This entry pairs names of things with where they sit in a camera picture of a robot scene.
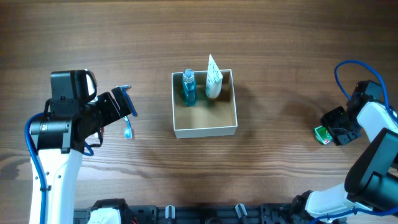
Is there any green soap box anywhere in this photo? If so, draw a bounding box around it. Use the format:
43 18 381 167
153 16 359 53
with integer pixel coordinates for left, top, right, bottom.
313 126 333 145

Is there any blue disposable razor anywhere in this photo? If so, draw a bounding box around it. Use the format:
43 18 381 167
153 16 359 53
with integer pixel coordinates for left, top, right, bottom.
119 85 138 116

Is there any blue white toothbrush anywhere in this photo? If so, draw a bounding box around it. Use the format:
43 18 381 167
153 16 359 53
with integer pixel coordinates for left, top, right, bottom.
124 116 133 139

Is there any blue mouthwash bottle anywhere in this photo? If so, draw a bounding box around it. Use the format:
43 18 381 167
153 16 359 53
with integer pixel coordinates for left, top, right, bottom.
182 68 197 106

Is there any white cream tube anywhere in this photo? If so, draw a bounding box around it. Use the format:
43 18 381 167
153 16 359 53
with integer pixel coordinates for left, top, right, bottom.
205 54 223 99

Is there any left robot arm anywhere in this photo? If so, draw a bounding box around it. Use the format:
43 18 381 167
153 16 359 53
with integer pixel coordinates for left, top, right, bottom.
24 69 137 223

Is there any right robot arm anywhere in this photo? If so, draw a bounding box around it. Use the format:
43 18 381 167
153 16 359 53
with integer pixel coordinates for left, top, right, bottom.
287 80 397 223

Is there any white open cardboard box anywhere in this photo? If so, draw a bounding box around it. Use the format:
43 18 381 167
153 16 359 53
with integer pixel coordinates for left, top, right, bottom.
172 69 238 139

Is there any left blue cable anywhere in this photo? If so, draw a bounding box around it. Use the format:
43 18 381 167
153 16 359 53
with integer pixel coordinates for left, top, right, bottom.
24 112 50 224

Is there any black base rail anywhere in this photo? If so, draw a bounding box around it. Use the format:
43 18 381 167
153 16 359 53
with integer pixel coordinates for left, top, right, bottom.
73 198 312 224

